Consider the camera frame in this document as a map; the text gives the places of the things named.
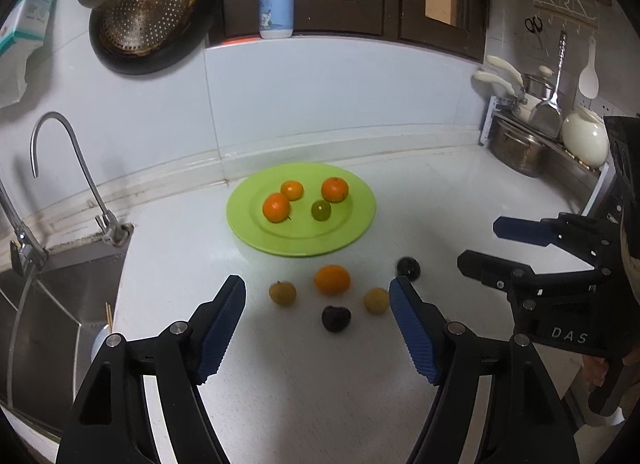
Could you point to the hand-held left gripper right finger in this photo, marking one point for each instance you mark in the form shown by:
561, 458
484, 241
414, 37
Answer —
416, 331

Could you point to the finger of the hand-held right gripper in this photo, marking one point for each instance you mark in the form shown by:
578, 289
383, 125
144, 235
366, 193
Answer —
520, 230
490, 269

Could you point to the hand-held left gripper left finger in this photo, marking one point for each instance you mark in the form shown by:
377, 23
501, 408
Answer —
219, 336

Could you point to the yellow longan fruit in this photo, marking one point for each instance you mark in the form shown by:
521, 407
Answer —
376, 301
282, 293

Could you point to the dark purple plum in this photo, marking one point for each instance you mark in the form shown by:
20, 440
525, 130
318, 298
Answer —
408, 268
335, 318

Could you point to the oval orange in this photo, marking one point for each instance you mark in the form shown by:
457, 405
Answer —
332, 279

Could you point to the green plate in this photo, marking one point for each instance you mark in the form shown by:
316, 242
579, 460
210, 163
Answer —
300, 236

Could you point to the person's right hand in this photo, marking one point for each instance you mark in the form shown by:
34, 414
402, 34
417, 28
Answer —
595, 371

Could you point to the metal dish rack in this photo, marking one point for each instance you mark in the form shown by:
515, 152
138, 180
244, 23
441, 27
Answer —
570, 169

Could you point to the stainless steel pot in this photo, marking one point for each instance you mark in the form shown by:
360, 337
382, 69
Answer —
515, 146

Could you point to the white round ceramic pot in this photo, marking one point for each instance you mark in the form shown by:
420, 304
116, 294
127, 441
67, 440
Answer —
584, 139

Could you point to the metal spatula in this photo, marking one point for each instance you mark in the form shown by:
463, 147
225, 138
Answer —
546, 116

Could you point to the white cup with sticks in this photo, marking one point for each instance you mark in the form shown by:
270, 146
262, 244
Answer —
102, 341

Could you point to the large mandarin orange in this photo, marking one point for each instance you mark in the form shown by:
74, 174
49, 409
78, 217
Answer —
276, 207
335, 189

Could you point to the green round fruit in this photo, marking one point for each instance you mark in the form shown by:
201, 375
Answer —
320, 210

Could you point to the small mandarin orange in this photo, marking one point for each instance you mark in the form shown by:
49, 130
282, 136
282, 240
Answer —
292, 190

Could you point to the white rice paddle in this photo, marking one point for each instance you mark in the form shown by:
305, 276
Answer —
589, 79

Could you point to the stainless steel sink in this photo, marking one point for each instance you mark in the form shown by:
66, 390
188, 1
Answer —
45, 324

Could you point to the black scissors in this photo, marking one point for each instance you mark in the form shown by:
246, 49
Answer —
535, 26

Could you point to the chrome sink faucet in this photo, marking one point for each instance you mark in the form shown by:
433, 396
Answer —
22, 244

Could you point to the gooseneck metal faucet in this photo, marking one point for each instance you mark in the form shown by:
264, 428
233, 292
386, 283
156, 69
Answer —
80, 159

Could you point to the perforated metal strainer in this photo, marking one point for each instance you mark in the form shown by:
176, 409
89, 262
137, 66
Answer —
150, 14

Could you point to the teal and white box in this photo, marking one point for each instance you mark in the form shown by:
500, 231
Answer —
27, 14

